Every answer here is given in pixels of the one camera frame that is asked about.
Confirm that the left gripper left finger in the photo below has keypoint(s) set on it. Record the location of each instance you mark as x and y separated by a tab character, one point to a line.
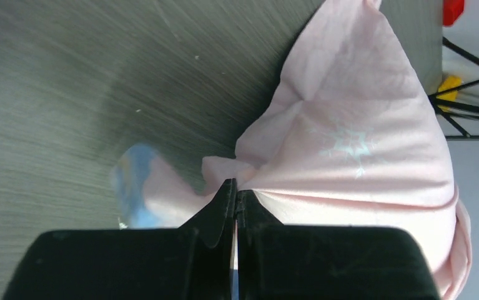
193	261

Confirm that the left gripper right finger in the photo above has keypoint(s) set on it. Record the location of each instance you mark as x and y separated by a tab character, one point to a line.
278	261

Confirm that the pink pillowcase with blue print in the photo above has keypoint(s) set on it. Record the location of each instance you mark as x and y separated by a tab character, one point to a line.
349	138

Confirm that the black tripod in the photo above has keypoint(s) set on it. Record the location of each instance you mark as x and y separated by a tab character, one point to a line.
450	111

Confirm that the yellow block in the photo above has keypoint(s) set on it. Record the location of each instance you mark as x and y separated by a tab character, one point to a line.
447	90

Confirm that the red block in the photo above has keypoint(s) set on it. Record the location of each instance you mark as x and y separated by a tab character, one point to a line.
452	10

